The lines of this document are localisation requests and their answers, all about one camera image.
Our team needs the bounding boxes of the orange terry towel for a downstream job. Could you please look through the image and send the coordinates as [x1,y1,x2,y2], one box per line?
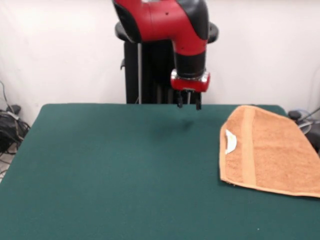
[219,104,320,199]

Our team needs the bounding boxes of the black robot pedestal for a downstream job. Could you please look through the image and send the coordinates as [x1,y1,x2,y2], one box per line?
[114,21,221,105]

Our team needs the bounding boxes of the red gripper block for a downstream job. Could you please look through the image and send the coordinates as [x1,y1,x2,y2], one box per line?
[170,69,211,111]

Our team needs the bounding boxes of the black cable bundle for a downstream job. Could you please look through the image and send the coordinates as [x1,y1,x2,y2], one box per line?
[0,79,32,176]

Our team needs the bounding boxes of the grey round base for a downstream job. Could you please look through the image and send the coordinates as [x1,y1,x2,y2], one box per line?
[294,119,313,136]

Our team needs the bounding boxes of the dark green table cloth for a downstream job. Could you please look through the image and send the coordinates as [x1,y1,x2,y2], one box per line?
[0,103,320,240]

